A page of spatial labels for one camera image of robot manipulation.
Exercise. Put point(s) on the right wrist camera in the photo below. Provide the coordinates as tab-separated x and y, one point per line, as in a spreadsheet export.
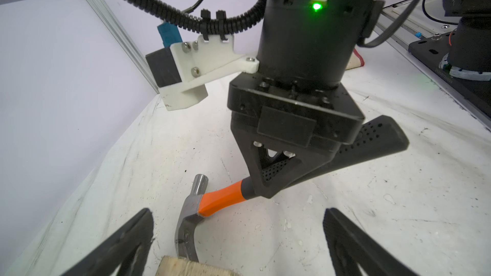
181	69

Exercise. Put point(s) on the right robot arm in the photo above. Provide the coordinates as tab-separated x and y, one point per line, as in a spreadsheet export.
299	37

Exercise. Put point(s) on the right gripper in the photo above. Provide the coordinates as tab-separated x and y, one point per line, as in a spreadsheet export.
288	129

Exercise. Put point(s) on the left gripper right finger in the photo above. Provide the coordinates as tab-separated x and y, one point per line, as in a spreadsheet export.
353	251

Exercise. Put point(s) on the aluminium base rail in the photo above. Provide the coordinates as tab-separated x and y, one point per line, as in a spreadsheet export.
450	41

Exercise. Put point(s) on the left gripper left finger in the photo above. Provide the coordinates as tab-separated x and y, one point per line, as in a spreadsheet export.
125	252

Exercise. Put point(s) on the beige glove on table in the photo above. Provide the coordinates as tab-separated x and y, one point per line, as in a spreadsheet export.
355	61

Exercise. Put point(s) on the pale wooden block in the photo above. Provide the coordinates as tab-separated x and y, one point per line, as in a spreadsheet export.
171	266

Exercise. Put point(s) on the orange black claw hammer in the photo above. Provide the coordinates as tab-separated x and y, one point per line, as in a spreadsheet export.
199	205

